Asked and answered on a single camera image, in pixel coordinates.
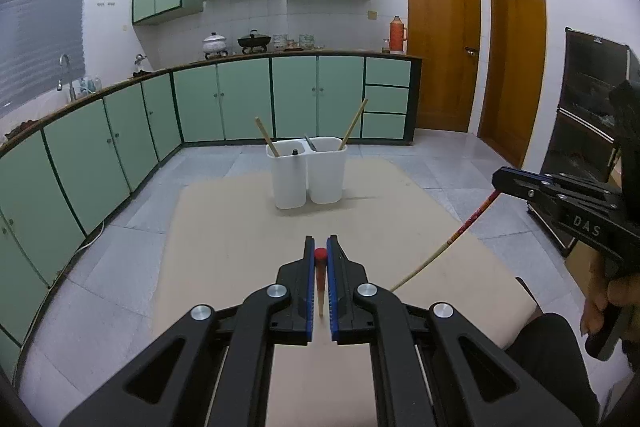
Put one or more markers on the black glass cabinet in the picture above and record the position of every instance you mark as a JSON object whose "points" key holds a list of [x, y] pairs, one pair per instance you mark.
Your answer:
{"points": [[582, 143]]}

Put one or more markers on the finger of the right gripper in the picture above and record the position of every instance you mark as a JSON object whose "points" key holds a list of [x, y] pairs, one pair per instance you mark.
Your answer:
{"points": [[570, 201]]}

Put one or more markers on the beige tablecloth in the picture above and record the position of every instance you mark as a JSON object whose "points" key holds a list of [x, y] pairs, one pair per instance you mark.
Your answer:
{"points": [[227, 238]]}

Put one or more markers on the white utensil holder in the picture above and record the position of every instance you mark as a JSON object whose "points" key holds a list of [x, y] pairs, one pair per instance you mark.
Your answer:
{"points": [[315, 176]]}

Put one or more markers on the chrome kitchen faucet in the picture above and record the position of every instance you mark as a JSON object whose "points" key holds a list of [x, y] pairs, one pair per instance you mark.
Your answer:
{"points": [[66, 79]]}

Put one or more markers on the left wooden door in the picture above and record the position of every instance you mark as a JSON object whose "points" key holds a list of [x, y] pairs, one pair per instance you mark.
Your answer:
{"points": [[445, 34]]}

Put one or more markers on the green lower cabinets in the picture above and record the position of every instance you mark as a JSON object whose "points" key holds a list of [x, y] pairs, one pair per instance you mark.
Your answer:
{"points": [[62, 177]]}

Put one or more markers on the red handled chopstick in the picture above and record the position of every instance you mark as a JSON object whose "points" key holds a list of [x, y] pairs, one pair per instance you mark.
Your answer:
{"points": [[320, 264]]}

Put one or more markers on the wooden door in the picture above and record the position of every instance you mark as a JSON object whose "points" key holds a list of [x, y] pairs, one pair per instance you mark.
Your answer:
{"points": [[445, 34], [517, 55]]}

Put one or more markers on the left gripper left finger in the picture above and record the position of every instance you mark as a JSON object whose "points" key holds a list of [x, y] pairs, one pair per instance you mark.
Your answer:
{"points": [[211, 367]]}

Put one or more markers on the right wooden door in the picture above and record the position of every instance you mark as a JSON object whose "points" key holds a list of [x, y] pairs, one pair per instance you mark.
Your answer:
{"points": [[517, 55]]}

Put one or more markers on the red patterned chopstick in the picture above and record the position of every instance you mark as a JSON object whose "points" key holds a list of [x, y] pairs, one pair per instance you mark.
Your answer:
{"points": [[451, 239]]}

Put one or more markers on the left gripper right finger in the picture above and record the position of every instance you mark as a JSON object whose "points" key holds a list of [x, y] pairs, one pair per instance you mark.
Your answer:
{"points": [[431, 367]]}

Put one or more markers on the orange thermos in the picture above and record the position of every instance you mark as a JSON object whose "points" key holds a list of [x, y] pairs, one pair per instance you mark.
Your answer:
{"points": [[398, 35]]}

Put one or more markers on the grey window blind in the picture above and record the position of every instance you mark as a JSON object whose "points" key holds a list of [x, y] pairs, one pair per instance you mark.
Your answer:
{"points": [[34, 33]]}

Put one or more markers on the plain wooden chopstick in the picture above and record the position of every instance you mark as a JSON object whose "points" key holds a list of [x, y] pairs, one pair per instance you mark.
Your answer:
{"points": [[353, 123], [263, 131]]}

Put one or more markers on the silver metal spoon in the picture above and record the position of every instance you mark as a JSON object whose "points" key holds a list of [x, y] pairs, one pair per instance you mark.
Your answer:
{"points": [[310, 143]]}

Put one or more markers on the black wok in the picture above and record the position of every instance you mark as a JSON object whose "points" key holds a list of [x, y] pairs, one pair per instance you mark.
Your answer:
{"points": [[254, 42]]}

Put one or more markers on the person's right hand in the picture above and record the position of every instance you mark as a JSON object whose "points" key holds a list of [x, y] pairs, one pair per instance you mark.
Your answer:
{"points": [[602, 294]]}

